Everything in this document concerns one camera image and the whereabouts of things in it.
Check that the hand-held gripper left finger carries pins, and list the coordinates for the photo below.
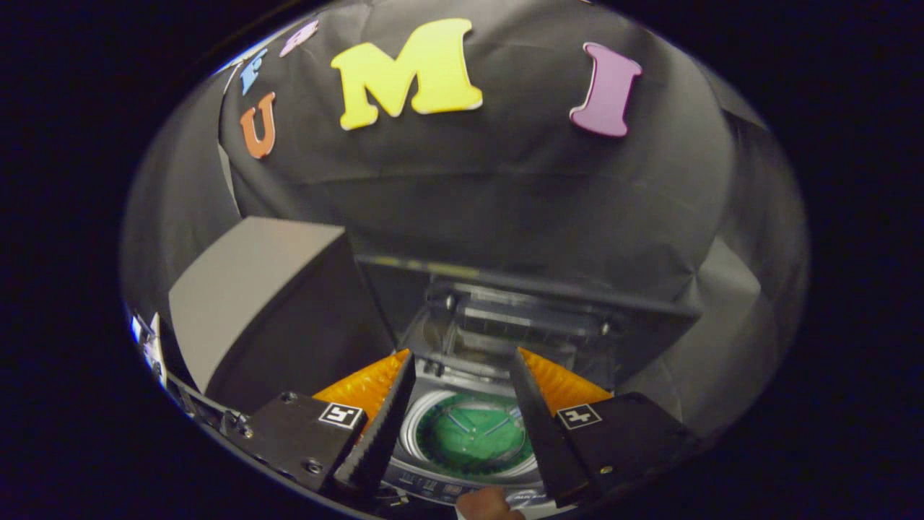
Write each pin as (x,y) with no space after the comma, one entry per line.
(379,433)

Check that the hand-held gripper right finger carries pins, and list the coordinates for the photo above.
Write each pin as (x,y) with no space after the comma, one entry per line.
(541,433)

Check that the green polo shirt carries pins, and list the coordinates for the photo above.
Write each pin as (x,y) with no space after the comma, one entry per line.
(469,440)

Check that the dark washing machine lid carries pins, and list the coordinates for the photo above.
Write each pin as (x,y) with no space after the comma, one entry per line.
(534,325)

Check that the white side stand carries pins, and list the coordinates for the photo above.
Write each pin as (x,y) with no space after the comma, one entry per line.
(155,347)

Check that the black backdrop cloth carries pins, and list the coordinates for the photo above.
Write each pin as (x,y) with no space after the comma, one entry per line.
(505,188)

